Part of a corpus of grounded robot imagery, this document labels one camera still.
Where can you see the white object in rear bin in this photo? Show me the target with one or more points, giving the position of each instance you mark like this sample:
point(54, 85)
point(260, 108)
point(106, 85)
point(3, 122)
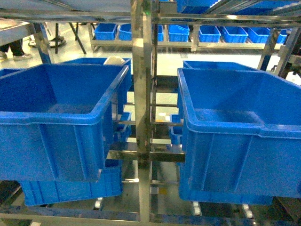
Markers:
point(114, 60)

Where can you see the right blue target bin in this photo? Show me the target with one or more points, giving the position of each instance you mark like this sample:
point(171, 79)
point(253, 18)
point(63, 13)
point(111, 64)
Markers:
point(241, 132)

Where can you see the blue target bin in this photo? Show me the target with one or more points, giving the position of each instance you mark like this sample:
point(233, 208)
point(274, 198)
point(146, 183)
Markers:
point(241, 132)
point(56, 121)

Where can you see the left blue target bin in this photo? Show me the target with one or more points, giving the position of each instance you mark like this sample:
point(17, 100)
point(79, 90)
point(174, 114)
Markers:
point(56, 121)

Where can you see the steel rack upright post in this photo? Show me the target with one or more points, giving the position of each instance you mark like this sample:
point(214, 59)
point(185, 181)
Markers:
point(144, 62)

